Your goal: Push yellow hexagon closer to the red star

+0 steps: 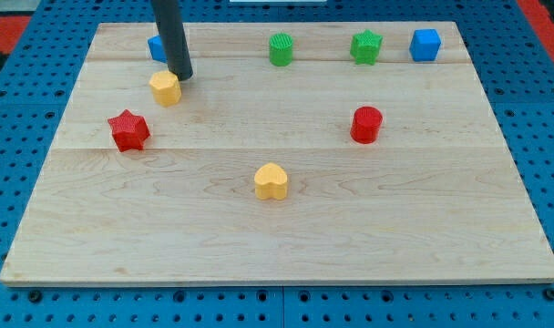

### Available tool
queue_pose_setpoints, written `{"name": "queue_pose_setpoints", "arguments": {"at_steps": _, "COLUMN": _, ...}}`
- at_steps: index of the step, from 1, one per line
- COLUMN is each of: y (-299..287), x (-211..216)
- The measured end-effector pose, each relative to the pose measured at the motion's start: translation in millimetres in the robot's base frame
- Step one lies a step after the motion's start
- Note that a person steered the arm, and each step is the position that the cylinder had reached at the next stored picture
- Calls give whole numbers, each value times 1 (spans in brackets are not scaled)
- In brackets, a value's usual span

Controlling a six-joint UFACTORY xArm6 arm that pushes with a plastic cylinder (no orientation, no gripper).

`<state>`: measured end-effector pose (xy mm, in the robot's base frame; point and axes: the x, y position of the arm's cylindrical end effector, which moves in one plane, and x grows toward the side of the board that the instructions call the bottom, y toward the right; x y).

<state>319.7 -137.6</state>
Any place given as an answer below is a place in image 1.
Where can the green cylinder block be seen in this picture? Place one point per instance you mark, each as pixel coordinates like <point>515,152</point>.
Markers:
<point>280,49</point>

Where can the blue cube block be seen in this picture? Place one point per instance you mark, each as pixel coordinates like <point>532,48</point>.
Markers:
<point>425,45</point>

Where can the green star block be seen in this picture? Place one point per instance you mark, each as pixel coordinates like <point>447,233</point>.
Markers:
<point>365,47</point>

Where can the blue block behind rod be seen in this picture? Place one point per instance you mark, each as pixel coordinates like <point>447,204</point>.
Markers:
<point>156,49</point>

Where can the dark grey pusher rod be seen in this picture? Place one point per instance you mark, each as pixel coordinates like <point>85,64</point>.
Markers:
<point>170,26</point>

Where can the yellow heart block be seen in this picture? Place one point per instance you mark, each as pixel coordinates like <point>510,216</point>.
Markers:
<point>271,182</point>

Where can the light wooden board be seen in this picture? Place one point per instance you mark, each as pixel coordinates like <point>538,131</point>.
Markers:
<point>435,200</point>

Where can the yellow hexagon block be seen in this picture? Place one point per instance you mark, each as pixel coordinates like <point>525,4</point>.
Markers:
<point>165,88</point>

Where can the red cylinder block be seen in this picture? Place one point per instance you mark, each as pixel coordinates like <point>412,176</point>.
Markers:
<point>366,124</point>

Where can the red star block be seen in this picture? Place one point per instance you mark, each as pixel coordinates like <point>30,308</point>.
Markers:
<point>129,131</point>

